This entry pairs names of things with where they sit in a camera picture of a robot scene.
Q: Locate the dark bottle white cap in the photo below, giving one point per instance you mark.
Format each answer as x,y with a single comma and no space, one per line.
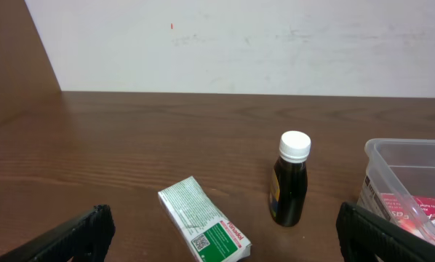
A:
289,180

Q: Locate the white green Panadol box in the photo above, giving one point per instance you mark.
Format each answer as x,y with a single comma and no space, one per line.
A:
208,233

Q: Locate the clear plastic container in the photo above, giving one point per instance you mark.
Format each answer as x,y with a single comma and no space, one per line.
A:
399,185

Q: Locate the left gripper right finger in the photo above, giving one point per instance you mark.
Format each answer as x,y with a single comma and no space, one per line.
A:
366,237

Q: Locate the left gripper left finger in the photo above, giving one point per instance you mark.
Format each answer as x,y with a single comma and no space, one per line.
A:
86,237

